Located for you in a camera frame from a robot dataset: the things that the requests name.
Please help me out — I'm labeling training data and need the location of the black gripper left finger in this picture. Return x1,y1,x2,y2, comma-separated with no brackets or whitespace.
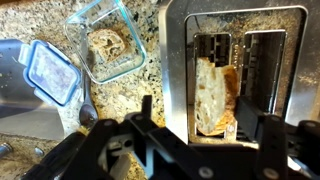
19,94,218,180

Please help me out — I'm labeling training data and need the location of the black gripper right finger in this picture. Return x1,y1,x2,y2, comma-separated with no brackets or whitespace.
234,95,320,180

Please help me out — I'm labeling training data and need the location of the slice of brown bread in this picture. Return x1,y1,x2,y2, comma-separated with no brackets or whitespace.
193,57,240,137
87,28,132,64

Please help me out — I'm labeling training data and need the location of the stainless steel two-slot toaster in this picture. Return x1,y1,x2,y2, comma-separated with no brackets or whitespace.
158,0,320,148

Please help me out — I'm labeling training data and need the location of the metal spoon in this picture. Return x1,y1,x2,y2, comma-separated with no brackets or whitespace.
78,23,100,130

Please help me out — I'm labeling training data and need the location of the clear glass baking dish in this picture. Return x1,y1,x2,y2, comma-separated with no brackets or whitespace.
64,0,148,85

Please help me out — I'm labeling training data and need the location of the small chrome sink fitting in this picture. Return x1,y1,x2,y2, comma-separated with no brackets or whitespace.
33,146,45,158
0,142,14,159

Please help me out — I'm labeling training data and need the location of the blue rimmed container lid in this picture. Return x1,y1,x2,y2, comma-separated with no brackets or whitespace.
18,39,83,108

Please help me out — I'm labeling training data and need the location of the stainless steel kitchen sink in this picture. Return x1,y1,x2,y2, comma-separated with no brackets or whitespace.
0,38,65,141

